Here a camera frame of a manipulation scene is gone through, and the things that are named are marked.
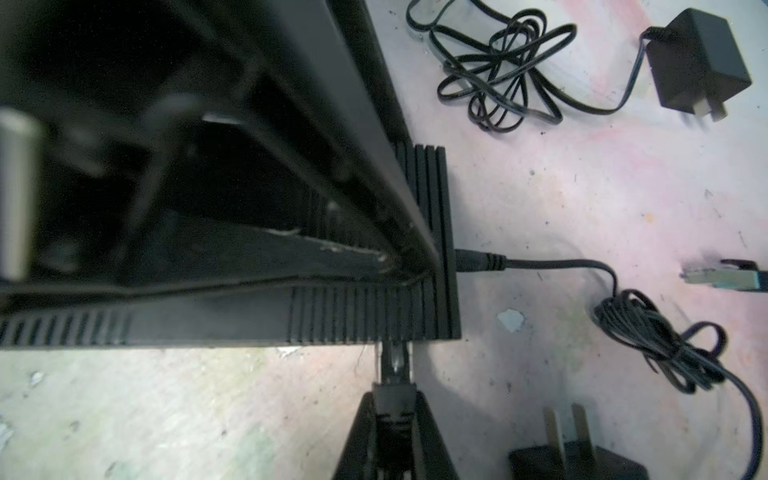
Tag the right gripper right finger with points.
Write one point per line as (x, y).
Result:
(431, 459)

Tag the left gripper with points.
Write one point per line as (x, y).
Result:
(152, 147)

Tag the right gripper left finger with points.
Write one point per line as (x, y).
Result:
(358, 460)

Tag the black network switch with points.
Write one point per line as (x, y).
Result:
(293, 313)

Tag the small black power adapter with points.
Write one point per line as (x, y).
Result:
(690, 361)

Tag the black wall plug adapter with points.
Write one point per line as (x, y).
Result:
(695, 62)

